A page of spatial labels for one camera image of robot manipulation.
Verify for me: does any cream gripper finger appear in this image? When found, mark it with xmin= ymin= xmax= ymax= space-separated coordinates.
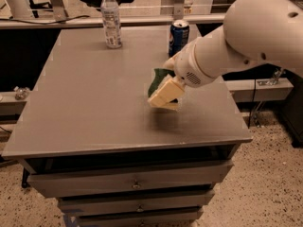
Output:
xmin=148 ymin=76 xmax=185 ymax=108
xmin=163 ymin=55 xmax=176 ymax=70

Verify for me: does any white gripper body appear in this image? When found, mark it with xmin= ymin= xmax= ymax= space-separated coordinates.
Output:
xmin=174 ymin=41 xmax=215 ymax=88

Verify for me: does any green and yellow sponge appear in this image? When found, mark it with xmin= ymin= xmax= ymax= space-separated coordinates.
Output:
xmin=148 ymin=68 xmax=178 ymax=110

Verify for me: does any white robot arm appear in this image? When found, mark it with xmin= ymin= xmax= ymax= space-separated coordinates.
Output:
xmin=148 ymin=0 xmax=303 ymax=108

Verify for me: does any blue pepsi can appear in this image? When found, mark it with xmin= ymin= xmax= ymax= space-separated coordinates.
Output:
xmin=169 ymin=20 xmax=189 ymax=57

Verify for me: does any clear plastic water bottle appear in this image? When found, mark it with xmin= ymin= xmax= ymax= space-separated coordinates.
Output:
xmin=100 ymin=0 xmax=122 ymax=48

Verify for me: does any grey top drawer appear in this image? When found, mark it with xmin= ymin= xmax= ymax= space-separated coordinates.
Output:
xmin=27 ymin=160 xmax=233 ymax=198

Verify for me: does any grey drawer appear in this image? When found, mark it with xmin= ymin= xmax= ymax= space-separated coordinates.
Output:
xmin=77 ymin=207 xmax=202 ymax=227
xmin=59 ymin=189 xmax=214 ymax=217
xmin=27 ymin=160 xmax=233 ymax=198

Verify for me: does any grey drawer cabinet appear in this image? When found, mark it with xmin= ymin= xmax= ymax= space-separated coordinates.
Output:
xmin=1 ymin=24 xmax=254 ymax=227

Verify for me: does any grey middle drawer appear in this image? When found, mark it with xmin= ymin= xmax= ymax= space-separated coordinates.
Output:
xmin=59 ymin=189 xmax=214 ymax=217

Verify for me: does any grey bottom drawer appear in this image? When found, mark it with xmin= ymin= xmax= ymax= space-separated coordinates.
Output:
xmin=77 ymin=207 xmax=202 ymax=227

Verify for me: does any small shiny metal object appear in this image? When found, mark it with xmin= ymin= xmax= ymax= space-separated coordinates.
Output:
xmin=13 ymin=86 xmax=30 ymax=100

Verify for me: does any black cable on rail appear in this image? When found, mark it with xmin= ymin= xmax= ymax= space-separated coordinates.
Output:
xmin=0 ymin=14 xmax=91 ymax=26

